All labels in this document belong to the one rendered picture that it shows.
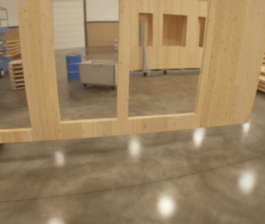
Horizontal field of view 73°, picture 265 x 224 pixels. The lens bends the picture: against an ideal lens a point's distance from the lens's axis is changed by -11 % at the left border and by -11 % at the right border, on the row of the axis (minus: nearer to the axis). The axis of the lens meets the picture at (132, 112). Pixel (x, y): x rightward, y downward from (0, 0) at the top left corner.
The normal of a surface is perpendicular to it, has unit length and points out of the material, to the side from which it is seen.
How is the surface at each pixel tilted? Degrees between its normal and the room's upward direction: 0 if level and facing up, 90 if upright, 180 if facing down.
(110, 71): 90
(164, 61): 90
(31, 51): 90
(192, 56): 90
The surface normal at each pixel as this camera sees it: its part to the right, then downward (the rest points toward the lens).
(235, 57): 0.24, 0.38
